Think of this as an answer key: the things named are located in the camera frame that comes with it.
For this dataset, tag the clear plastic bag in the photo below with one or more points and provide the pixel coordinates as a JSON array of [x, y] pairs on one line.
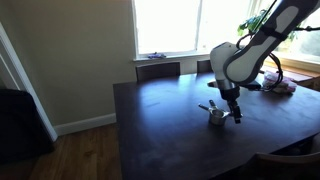
[[286, 85]]

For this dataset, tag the white window frame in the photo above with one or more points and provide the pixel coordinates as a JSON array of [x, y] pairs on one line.
[[306, 60], [173, 56]]

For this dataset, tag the right dark chair back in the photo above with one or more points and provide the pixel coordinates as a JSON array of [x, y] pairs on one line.
[[204, 66]]

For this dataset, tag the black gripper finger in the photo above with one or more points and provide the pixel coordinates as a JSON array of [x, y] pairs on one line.
[[232, 107], [238, 116]]

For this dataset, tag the curved back wooden chair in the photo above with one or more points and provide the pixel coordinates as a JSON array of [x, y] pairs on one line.
[[286, 158]]

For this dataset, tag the blue object on windowsill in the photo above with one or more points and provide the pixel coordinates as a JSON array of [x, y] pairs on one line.
[[156, 55]]

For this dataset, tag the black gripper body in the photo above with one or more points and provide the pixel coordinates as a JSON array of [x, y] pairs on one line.
[[231, 94]]

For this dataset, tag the left dark chair back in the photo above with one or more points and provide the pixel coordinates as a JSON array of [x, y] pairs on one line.
[[158, 71]]

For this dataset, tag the dark chair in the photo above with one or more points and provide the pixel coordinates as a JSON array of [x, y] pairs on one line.
[[158, 71], [204, 66]]

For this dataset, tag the black furniture piece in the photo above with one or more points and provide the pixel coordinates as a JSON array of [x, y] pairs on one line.
[[20, 126]]

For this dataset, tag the green monstera plant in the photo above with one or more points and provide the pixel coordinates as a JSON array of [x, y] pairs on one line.
[[250, 23]]

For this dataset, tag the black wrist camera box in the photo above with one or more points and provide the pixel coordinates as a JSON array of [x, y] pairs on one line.
[[250, 85]]

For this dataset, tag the one cup steel measuring cup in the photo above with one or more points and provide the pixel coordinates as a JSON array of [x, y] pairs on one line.
[[216, 120]]

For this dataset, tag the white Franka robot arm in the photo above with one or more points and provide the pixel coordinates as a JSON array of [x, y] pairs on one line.
[[246, 63]]

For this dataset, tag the wooden window bench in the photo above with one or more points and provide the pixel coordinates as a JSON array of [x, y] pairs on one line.
[[303, 75]]

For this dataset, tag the white baseboard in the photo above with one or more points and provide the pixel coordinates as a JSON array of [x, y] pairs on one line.
[[85, 124]]

